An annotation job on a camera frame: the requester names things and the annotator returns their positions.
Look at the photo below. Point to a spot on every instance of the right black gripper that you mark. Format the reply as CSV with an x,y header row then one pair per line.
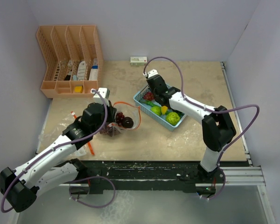
x,y
164,80

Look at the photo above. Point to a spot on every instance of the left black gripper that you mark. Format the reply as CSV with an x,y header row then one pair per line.
x,y
111,111

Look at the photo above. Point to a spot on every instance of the red grape bunch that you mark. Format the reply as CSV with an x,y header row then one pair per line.
x,y
113,124
148,96

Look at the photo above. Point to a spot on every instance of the yellow banana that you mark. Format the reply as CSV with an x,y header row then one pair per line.
x,y
164,110

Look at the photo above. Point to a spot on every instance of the clear orange-zip bag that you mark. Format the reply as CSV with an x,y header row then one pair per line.
x,y
131,111

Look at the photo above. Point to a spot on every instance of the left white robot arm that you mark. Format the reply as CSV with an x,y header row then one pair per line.
x,y
21,186

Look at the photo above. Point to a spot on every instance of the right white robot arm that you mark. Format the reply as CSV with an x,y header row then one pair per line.
x,y
218,128

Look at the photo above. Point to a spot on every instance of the green chili pepper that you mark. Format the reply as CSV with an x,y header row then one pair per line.
x,y
147,102

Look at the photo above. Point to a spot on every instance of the light blue plastic basket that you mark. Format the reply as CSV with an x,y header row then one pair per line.
x,y
139,101

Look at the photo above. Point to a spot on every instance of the green bumpy fruit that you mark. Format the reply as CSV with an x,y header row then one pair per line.
x,y
173,118

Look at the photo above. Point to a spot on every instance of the yellow block in organizer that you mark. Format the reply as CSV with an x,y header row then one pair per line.
x,y
78,89

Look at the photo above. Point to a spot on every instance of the blue white box in organizer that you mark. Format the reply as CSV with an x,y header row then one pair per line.
x,y
94,71

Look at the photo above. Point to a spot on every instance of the small white green box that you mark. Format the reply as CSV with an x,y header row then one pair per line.
x,y
138,60

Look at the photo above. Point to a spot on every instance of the white tube in organizer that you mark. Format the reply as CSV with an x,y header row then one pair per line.
x,y
81,71

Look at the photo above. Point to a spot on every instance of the orange desk file organizer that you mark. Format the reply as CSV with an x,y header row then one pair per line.
x,y
63,48

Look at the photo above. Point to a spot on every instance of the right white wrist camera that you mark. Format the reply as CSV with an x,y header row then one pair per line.
x,y
150,74

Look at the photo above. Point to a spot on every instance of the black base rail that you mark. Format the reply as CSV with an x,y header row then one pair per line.
x,y
184,176

